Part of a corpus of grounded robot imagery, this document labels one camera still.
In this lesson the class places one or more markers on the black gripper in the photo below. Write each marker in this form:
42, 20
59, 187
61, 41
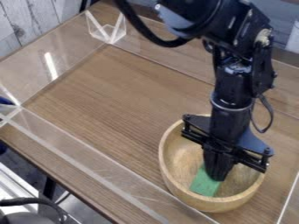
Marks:
227, 140

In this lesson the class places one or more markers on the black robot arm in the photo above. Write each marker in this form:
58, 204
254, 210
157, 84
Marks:
237, 34

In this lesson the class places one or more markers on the green rectangular block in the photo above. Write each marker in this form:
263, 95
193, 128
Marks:
203, 184

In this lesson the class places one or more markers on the brown wooden bowl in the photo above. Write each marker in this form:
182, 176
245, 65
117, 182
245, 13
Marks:
181, 159

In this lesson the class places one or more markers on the clear acrylic barrier wall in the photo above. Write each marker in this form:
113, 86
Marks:
97, 93

